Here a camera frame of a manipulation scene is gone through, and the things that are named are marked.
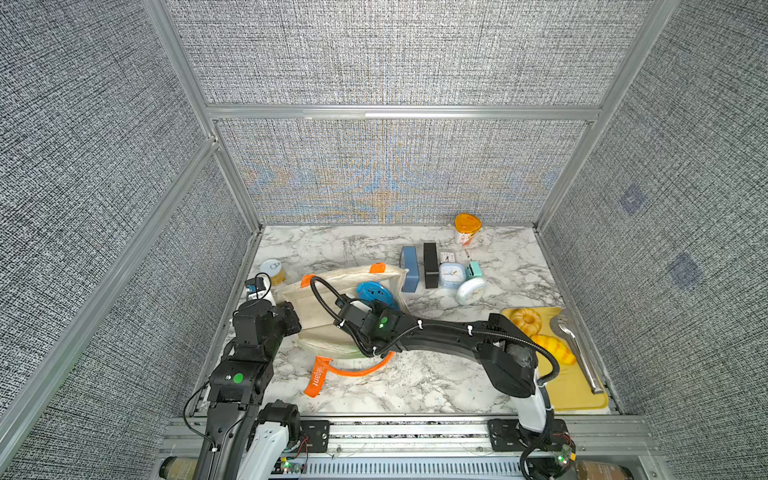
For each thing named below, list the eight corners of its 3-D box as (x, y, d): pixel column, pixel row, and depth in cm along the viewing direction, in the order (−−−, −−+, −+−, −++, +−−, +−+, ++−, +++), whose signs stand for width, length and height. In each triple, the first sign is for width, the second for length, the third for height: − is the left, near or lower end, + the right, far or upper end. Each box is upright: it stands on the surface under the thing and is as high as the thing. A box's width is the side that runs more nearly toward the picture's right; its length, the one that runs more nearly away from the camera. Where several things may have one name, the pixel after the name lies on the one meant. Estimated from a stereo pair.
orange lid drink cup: (455, 247, 114) (459, 230, 107) (451, 227, 121) (455, 210, 114) (477, 247, 114) (483, 230, 107) (472, 227, 121) (477, 210, 114)
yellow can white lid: (263, 285, 104) (257, 274, 99) (267, 270, 109) (262, 259, 104) (284, 285, 104) (279, 274, 99) (288, 270, 109) (283, 259, 104)
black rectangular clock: (424, 291, 103) (427, 275, 95) (420, 259, 112) (423, 242, 104) (436, 291, 103) (440, 275, 95) (432, 259, 112) (436, 242, 104)
